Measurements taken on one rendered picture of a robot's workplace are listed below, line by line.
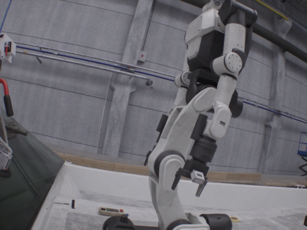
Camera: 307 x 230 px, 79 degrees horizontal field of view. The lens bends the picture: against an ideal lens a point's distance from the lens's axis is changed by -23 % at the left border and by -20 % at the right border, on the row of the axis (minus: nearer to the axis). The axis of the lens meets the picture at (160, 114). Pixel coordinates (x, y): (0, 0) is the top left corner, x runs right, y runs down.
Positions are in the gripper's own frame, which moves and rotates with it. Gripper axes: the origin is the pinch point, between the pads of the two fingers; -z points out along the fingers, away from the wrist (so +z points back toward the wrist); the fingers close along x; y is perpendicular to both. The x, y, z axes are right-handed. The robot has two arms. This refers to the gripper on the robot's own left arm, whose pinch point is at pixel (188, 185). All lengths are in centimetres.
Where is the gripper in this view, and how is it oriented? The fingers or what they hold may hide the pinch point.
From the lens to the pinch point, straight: 86.1
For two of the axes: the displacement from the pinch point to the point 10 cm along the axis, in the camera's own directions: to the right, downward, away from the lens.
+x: -8.8, -3.9, -2.7
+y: 2.9, 0.0, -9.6
